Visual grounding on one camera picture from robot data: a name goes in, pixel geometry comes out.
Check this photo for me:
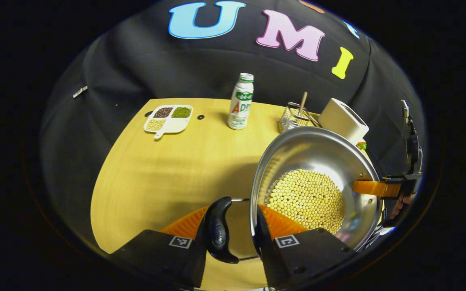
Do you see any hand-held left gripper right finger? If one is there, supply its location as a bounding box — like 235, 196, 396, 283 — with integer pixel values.
253, 204, 355, 288

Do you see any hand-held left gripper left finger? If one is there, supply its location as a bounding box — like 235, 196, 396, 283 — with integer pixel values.
110, 206, 209, 288

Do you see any heap of yellow soybeans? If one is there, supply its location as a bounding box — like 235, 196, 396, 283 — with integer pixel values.
265, 169, 346, 235

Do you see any steel pot with black handles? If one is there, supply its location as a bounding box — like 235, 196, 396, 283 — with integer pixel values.
204, 126, 383, 264

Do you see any white toaster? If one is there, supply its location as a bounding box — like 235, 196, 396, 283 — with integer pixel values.
319, 98, 369, 145

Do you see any clear glass utensil holder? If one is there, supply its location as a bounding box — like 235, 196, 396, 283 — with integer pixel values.
280, 102, 320, 132

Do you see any white divided plate of beans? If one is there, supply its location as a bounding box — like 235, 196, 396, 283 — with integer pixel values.
143, 104, 193, 140

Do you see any white drink bottle green label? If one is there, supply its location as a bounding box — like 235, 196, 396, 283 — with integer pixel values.
227, 73, 254, 130

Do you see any black backdrop cloth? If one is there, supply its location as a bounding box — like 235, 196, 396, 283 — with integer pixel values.
41, 0, 426, 251

